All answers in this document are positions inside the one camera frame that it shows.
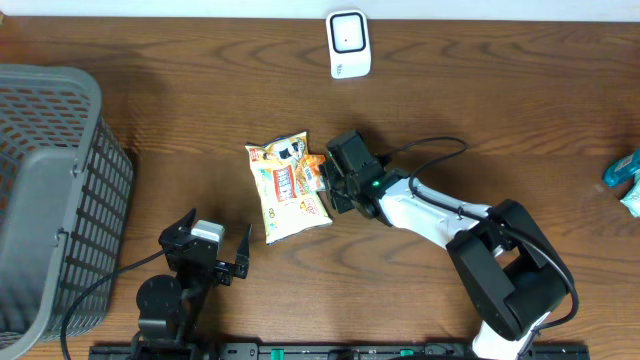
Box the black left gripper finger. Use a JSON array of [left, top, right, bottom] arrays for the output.
[[158, 208, 196, 245], [234, 226, 251, 278]]

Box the small orange white carton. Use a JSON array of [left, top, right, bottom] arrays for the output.
[[295, 154, 326, 194]]

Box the yellow snack bag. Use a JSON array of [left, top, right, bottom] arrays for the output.
[[245, 132, 332, 245]]

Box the teal mouthwash bottle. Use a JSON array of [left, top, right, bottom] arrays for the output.
[[603, 149, 639, 188]]

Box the light blue tissue pack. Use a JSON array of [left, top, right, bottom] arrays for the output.
[[620, 172, 640, 218]]

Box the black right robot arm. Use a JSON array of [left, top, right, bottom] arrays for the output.
[[320, 130, 579, 359]]

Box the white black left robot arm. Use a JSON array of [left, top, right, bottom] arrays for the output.
[[136, 209, 252, 345]]

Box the white barcode scanner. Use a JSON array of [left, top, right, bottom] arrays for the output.
[[325, 10, 372, 80]]

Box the grey plastic shopping basket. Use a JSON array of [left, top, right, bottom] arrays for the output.
[[1, 64, 134, 359]]

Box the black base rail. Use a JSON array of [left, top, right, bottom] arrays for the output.
[[89, 341, 591, 360]]

